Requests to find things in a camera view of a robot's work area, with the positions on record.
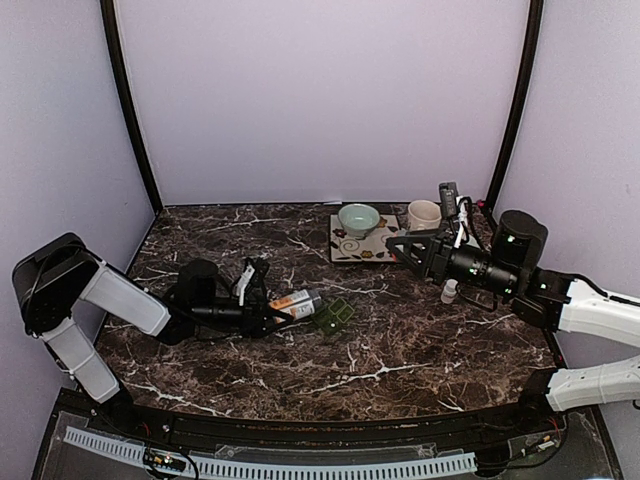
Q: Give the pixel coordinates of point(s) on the celadon bowl on plate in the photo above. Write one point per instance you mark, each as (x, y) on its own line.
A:
(358, 220)

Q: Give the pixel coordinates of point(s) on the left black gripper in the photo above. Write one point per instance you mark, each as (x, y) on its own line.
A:
(253, 323)

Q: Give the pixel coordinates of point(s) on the left black frame post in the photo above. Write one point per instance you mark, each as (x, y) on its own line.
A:
(126, 101)

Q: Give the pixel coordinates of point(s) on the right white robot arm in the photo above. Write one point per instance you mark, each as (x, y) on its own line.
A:
(549, 300)

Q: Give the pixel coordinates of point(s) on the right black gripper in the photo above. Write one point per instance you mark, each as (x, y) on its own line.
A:
(437, 254)

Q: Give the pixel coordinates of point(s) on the floral square ceramic plate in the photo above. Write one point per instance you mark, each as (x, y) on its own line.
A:
(372, 249)

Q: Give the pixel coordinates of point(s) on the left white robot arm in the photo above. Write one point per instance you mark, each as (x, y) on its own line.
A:
(51, 281)

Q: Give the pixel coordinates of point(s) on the right black frame post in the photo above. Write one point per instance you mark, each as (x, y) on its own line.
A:
(521, 88)

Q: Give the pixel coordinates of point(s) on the white slotted cable duct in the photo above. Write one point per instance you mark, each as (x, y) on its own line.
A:
(235, 462)

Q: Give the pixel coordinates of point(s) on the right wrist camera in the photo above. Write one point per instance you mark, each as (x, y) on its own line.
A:
(457, 211)

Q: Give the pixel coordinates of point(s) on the black front rail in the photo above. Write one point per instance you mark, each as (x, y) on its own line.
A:
(477, 429)

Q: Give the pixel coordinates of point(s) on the large grey-capped pill bottle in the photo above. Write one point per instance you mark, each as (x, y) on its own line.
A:
(300, 304)

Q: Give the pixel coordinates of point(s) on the green weekly pill organizer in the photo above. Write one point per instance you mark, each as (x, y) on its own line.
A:
(333, 317)

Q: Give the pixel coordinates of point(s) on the cream ceramic mug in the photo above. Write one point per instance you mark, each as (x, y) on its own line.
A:
(423, 215)

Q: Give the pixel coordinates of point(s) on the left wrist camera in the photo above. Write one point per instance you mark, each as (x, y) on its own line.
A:
(250, 285)

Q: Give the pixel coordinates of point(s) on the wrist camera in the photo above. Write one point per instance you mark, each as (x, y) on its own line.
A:
(457, 211)
(250, 285)

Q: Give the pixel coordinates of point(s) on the small white pill bottle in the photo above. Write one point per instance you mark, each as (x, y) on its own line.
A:
(449, 291)

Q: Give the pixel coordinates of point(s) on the black frame post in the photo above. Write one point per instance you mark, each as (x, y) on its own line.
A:
(126, 101)
(521, 88)

